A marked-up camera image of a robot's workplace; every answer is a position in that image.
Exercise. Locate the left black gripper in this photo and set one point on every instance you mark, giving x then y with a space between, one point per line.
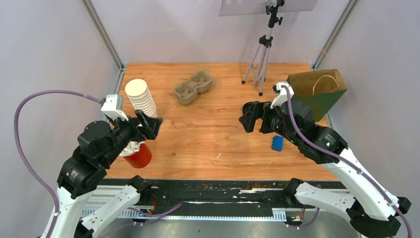
149 129

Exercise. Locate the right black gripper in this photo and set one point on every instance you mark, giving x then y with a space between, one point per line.
255 111

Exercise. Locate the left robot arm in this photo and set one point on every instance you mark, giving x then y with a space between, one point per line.
100 143

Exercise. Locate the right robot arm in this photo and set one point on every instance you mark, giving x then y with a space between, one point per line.
369 208

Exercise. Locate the red cup holder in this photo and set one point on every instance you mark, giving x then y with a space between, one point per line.
140 158

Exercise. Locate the stack of white paper cups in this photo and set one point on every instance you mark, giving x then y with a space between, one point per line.
140 97

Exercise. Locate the blue toy brick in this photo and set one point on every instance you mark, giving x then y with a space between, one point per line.
277 143

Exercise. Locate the cardboard cup carrier tray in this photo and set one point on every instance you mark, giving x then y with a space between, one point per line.
200 82

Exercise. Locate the green paper bag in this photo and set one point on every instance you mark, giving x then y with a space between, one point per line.
319 89

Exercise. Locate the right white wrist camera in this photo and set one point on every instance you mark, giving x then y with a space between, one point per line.
281 93

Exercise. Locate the camera tripod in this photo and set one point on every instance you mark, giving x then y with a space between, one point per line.
259 63

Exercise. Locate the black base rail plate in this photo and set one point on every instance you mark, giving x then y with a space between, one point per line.
219 198

